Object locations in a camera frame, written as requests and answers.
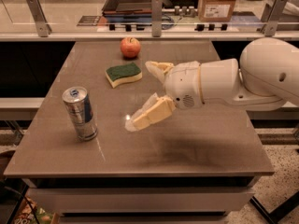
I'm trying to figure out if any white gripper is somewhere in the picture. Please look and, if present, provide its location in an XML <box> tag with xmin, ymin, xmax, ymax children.
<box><xmin>125</xmin><ymin>61</ymin><xmax>203</xmax><ymax>132</ymax></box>

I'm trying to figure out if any middle metal glass bracket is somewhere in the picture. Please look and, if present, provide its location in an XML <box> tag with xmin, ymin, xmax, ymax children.
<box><xmin>151</xmin><ymin>0</ymin><xmax>163</xmax><ymax>37</ymax></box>

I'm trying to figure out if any silver blue redbull can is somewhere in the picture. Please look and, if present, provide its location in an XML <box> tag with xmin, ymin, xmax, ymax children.
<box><xmin>62</xmin><ymin>86</ymin><xmax>97</xmax><ymax>141</ymax></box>

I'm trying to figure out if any colourful snack bag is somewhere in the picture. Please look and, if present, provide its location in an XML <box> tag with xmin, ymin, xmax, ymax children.
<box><xmin>11</xmin><ymin>199</ymin><xmax>58</xmax><ymax>224</ymax></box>

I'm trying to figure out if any brown cardboard box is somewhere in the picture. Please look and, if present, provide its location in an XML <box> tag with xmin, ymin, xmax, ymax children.
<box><xmin>198</xmin><ymin>0</ymin><xmax>236</xmax><ymax>21</ymax></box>

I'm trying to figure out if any dark open tray box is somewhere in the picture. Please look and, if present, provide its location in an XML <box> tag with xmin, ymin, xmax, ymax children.
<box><xmin>102</xmin><ymin>0</ymin><xmax>151</xmax><ymax>15</ymax></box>

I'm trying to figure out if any green yellow sponge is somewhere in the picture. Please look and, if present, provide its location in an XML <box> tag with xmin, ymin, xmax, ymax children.
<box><xmin>106</xmin><ymin>63</ymin><xmax>142</xmax><ymax>88</ymax></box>

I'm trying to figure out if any left metal glass bracket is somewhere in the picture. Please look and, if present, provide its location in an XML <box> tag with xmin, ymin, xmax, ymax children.
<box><xmin>26</xmin><ymin>0</ymin><xmax>51</xmax><ymax>37</ymax></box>

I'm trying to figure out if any right metal glass bracket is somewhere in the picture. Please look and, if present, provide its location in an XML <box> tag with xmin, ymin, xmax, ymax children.
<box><xmin>261</xmin><ymin>0</ymin><xmax>288</xmax><ymax>36</ymax></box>

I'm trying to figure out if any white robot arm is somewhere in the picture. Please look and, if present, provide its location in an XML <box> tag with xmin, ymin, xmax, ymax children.
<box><xmin>125</xmin><ymin>37</ymin><xmax>299</xmax><ymax>132</ymax></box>

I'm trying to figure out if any white table drawer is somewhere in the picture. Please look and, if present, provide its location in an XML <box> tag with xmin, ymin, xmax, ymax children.
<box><xmin>28</xmin><ymin>187</ymin><xmax>254</xmax><ymax>214</ymax></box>

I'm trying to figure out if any metal glass bracket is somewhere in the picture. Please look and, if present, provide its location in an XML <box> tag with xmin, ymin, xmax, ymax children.
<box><xmin>26</xmin><ymin>0</ymin><xmax>51</xmax><ymax>37</ymax></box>
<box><xmin>151</xmin><ymin>0</ymin><xmax>163</xmax><ymax>37</ymax></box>
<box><xmin>261</xmin><ymin>0</ymin><xmax>288</xmax><ymax>36</ymax></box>

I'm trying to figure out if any red apple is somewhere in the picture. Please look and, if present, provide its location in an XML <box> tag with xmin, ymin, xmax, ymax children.
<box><xmin>121</xmin><ymin>37</ymin><xmax>141</xmax><ymax>58</ymax></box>

